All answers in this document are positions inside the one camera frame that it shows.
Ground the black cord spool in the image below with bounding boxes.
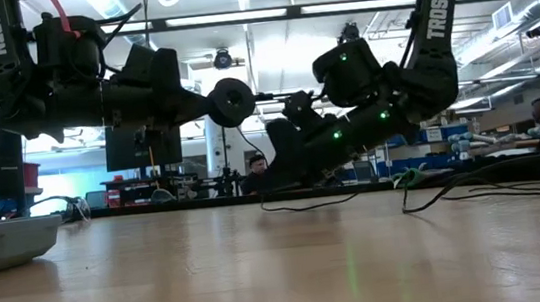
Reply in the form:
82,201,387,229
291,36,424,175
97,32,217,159
204,74,259,131

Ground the black tripod rig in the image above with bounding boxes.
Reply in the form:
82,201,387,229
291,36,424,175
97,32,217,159
185,163,250,202

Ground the grey looped cable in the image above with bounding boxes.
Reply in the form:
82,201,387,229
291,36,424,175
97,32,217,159
28,192,92,228

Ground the white pillar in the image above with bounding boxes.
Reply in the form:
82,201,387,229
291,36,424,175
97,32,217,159
202,118,250,198

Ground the grey plastic tray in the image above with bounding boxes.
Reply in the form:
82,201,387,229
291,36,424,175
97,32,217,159
0,212,68,277

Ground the black monitor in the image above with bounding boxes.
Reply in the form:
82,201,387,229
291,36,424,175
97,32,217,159
102,118,185,173

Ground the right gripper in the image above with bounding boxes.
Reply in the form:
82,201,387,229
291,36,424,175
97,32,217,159
263,107,380,190

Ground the black overhead beam with lights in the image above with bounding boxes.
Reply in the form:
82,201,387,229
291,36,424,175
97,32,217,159
0,0,506,54

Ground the red plastic bin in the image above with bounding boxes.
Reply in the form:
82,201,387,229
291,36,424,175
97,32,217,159
22,159,44,191

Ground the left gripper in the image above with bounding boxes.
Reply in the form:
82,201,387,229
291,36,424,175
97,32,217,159
106,40,221,134

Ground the red strap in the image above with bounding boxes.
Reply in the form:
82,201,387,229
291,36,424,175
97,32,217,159
46,0,83,42

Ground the thin black cord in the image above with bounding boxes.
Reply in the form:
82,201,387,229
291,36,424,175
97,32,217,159
235,91,540,231

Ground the ceiling air vent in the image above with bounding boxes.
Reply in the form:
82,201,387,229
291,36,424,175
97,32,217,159
490,2,517,32

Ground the black equipment desk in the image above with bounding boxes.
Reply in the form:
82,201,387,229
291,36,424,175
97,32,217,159
100,171,201,210

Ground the blue storage bin row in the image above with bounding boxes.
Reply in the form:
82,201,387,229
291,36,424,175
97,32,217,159
375,151,459,180

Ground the grey storage rack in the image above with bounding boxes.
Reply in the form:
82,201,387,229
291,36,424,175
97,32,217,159
380,114,479,180

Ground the grey green work glove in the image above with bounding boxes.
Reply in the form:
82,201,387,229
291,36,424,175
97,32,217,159
390,164,428,190

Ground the black upright frame post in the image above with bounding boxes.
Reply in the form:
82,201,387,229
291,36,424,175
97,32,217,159
0,124,32,221

